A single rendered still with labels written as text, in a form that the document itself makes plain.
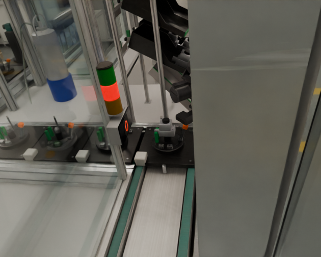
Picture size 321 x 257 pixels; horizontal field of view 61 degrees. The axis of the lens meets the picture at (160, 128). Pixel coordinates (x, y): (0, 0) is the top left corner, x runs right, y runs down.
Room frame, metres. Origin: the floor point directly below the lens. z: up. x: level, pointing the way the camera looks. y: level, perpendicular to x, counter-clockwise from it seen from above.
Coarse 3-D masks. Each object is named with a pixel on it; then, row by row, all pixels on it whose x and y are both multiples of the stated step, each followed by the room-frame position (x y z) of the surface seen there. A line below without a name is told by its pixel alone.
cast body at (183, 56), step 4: (184, 52) 1.13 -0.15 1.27; (188, 52) 1.12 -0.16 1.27; (180, 56) 1.12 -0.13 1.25; (184, 56) 1.12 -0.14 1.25; (188, 56) 1.11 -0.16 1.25; (172, 60) 1.15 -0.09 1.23; (176, 60) 1.13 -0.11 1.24; (180, 60) 1.12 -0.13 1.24; (184, 60) 1.12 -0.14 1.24; (188, 60) 1.11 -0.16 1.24; (176, 64) 1.13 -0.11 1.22; (180, 64) 1.12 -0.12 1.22; (184, 64) 1.12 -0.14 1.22
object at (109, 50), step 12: (84, 0) 1.88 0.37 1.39; (96, 0) 2.00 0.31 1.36; (120, 0) 2.48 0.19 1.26; (96, 12) 1.95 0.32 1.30; (108, 24) 2.11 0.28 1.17; (120, 24) 2.37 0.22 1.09; (108, 36) 2.06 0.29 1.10; (120, 36) 2.32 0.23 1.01; (96, 48) 1.88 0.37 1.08; (108, 48) 2.01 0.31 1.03; (108, 60) 1.96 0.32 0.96
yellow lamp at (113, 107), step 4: (104, 100) 0.72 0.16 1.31; (116, 100) 0.72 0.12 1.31; (120, 100) 0.73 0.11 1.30; (108, 104) 0.71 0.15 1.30; (112, 104) 0.71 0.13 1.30; (116, 104) 0.71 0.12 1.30; (120, 104) 0.73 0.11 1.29; (108, 108) 0.72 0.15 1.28; (112, 108) 0.71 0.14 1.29; (116, 108) 0.71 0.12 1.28; (120, 108) 0.72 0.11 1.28; (108, 112) 0.72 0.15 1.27; (112, 112) 0.71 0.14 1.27; (116, 112) 0.71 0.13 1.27; (120, 112) 0.72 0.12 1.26
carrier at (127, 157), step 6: (132, 126) 1.05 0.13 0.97; (138, 126) 1.05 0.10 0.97; (132, 132) 1.01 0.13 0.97; (138, 132) 1.00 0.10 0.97; (126, 138) 0.95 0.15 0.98; (132, 138) 0.96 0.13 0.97; (138, 138) 0.96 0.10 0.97; (126, 144) 0.92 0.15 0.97; (132, 144) 0.92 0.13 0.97; (138, 144) 0.93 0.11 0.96; (126, 150) 0.88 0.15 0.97; (132, 150) 0.88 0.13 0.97; (126, 156) 0.85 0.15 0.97; (132, 156) 0.84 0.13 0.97; (126, 162) 0.81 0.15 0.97; (132, 162) 0.82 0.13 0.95
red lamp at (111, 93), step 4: (116, 84) 0.73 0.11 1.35; (104, 88) 0.71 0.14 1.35; (108, 88) 0.71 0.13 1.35; (112, 88) 0.71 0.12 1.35; (116, 88) 0.72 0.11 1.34; (104, 92) 0.72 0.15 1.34; (108, 92) 0.71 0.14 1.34; (112, 92) 0.71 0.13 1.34; (116, 92) 0.72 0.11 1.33; (104, 96) 0.72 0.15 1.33; (108, 96) 0.71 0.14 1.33; (112, 96) 0.71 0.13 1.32; (116, 96) 0.72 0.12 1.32; (108, 100) 0.71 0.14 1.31; (112, 100) 0.71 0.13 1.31
